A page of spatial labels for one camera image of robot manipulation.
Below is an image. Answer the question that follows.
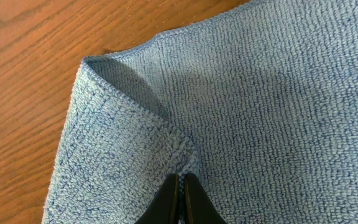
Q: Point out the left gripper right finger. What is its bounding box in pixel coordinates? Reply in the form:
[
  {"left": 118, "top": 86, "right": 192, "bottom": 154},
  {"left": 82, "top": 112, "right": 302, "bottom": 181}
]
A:
[{"left": 184, "top": 174, "right": 226, "bottom": 224}]

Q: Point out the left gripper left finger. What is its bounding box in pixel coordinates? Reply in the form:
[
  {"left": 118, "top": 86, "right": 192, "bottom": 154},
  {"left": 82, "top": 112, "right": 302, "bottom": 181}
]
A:
[{"left": 135, "top": 174, "right": 179, "bottom": 224}]

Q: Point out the blue microfiber cloth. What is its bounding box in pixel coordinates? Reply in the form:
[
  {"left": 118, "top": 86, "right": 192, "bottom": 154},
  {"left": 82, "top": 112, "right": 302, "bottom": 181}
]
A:
[{"left": 42, "top": 0, "right": 358, "bottom": 223}]

